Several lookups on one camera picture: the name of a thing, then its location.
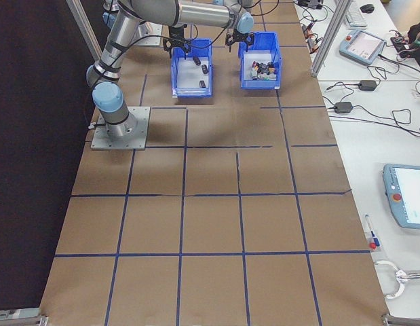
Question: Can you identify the black electronics board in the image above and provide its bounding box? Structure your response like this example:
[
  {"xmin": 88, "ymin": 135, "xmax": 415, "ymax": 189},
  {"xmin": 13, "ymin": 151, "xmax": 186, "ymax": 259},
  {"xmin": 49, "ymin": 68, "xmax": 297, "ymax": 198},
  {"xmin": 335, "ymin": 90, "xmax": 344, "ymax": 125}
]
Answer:
[{"xmin": 389, "ymin": 33, "xmax": 414, "ymax": 52}]

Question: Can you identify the blue bin with battery boxes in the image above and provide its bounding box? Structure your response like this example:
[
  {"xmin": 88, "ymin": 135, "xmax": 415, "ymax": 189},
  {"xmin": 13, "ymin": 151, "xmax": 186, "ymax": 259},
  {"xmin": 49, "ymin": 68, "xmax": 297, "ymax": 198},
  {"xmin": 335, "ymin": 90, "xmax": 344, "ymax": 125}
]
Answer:
[{"xmin": 170, "ymin": 38, "xmax": 213, "ymax": 98}]

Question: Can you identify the blue bin with mixed parts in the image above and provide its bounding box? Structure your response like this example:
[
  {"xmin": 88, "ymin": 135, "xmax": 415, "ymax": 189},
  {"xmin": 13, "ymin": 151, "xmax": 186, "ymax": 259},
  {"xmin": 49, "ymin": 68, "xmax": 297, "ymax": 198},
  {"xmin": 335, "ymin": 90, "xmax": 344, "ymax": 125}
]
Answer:
[{"xmin": 239, "ymin": 31, "xmax": 283, "ymax": 90}]

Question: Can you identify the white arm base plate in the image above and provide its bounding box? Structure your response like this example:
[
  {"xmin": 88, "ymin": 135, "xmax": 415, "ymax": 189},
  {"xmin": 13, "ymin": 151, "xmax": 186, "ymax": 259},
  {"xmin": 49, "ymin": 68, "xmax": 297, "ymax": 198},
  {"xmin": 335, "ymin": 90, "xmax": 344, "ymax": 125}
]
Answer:
[
  {"xmin": 90, "ymin": 106, "xmax": 151, "ymax": 151},
  {"xmin": 136, "ymin": 22, "xmax": 163, "ymax": 47}
]

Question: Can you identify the aluminium profile bar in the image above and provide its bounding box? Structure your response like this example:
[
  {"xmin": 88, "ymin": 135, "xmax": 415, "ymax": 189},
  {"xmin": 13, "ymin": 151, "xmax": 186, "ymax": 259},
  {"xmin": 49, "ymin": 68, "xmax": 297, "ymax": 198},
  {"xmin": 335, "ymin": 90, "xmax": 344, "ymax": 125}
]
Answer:
[
  {"xmin": 0, "ymin": 307, "xmax": 50, "ymax": 326},
  {"xmin": 65, "ymin": 0, "xmax": 102, "ymax": 61},
  {"xmin": 381, "ymin": 312, "xmax": 420, "ymax": 326}
]

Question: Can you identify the white marker pen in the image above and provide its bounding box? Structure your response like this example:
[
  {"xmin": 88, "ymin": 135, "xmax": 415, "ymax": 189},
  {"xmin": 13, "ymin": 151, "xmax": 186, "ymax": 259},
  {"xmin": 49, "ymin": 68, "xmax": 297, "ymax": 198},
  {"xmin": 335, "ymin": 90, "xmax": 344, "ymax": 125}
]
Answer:
[{"xmin": 364, "ymin": 213, "xmax": 379, "ymax": 242}]

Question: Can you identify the light blue teach pendant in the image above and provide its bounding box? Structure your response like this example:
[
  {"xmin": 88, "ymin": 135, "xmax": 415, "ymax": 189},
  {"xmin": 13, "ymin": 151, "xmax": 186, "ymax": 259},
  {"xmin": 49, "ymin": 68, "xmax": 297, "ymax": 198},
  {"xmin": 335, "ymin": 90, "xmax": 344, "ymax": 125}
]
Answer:
[
  {"xmin": 382, "ymin": 163, "xmax": 420, "ymax": 230},
  {"xmin": 338, "ymin": 29, "xmax": 389, "ymax": 67}
]

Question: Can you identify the white keyboard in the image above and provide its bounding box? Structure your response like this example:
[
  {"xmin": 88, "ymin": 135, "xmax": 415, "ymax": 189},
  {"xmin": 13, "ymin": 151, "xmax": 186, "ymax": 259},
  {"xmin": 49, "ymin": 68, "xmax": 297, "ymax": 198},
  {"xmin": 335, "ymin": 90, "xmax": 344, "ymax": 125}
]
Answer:
[{"xmin": 345, "ymin": 1, "xmax": 368, "ymax": 28}]

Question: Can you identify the black frame cover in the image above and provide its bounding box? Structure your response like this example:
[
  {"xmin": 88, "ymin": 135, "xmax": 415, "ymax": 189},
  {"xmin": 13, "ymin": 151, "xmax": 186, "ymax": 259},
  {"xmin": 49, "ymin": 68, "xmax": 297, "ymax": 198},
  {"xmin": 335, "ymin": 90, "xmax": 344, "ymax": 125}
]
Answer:
[{"xmin": 0, "ymin": 0, "xmax": 107, "ymax": 315}]

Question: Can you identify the white curved band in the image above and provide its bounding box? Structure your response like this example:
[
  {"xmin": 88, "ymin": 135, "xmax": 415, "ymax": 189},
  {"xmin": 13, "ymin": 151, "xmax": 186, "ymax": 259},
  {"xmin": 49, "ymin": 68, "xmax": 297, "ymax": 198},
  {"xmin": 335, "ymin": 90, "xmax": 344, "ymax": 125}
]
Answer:
[{"xmin": 374, "ymin": 259, "xmax": 406, "ymax": 300}]

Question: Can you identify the aluminium profile post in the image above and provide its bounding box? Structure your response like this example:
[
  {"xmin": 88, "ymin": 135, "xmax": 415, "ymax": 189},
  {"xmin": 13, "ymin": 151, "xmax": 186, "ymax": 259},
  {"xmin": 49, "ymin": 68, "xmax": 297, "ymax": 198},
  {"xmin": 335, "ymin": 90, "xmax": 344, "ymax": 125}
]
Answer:
[{"xmin": 311, "ymin": 0, "xmax": 353, "ymax": 77}]

